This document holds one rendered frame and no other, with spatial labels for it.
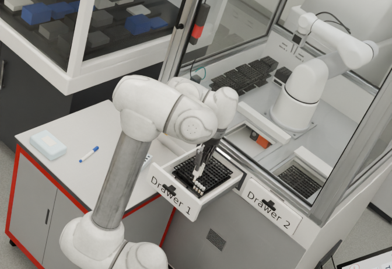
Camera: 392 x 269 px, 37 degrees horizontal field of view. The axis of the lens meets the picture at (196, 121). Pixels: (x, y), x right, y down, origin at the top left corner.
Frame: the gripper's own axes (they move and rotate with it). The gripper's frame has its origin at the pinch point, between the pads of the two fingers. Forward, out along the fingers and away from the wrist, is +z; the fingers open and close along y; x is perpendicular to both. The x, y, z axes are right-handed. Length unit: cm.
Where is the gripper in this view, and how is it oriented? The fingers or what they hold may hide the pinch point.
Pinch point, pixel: (198, 168)
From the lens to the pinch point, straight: 249.0
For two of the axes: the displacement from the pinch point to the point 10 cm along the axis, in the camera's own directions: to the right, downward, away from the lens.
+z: -2.9, 7.7, 5.7
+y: 6.2, -3.0, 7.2
